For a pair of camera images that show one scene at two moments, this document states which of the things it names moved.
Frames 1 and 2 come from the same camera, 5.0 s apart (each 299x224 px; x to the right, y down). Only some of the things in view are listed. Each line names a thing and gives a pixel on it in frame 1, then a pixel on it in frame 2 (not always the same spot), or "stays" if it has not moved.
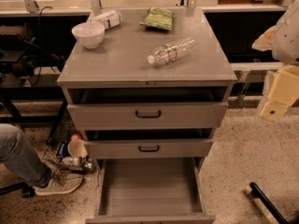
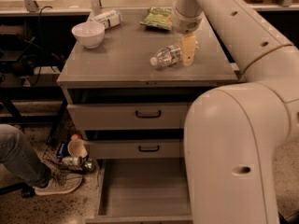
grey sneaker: (59, 183) stays
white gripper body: (288, 39) to (186, 22)
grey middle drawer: (149, 148) stays
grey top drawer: (94, 108) stays
